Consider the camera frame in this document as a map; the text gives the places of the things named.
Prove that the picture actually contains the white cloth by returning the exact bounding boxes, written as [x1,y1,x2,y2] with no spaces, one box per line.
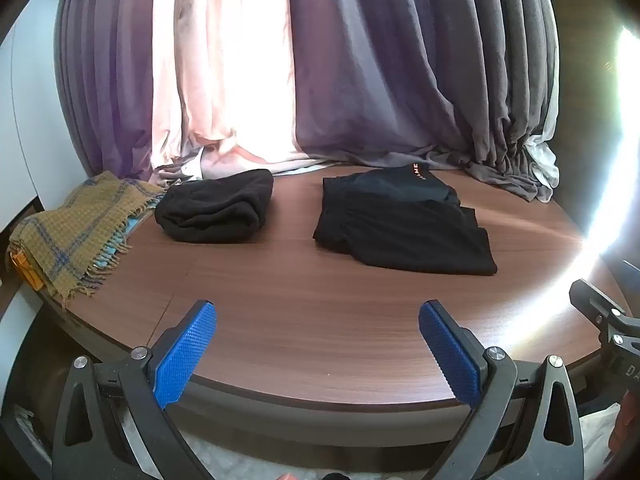
[577,402,621,461]

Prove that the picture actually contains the grey curtain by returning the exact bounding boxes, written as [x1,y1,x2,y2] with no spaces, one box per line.
[420,0,558,203]

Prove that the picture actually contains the white curtain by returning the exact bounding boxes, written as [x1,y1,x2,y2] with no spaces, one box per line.
[522,90,561,191]

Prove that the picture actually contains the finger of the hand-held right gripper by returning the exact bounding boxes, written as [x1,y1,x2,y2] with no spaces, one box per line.
[569,279,627,334]

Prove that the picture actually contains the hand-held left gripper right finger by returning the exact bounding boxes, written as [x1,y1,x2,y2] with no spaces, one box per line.
[418,299,585,480]

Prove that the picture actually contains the orange plastic item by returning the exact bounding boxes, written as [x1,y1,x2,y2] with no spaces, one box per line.
[11,252,41,291]

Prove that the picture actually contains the person's right hand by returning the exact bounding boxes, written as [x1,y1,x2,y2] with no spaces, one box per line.
[607,392,640,463]

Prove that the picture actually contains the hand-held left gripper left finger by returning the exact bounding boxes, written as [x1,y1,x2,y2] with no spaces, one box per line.
[50,299,221,480]

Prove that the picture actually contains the pink sheer curtain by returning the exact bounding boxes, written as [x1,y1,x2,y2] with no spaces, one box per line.
[150,0,321,183]

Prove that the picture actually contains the white cabinet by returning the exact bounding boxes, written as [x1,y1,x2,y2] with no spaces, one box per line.
[0,25,66,241]

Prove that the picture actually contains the black pants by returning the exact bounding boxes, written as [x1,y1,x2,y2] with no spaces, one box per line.
[312,162,498,277]

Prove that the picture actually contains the mustard plaid fringed scarf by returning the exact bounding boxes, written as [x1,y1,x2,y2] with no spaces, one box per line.
[6,171,166,297]

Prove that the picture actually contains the light blue cloth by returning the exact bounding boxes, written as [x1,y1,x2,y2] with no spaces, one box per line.
[92,214,146,273]

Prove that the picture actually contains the black fleece garment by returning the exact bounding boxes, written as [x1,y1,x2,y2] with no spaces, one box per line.
[154,169,275,245]

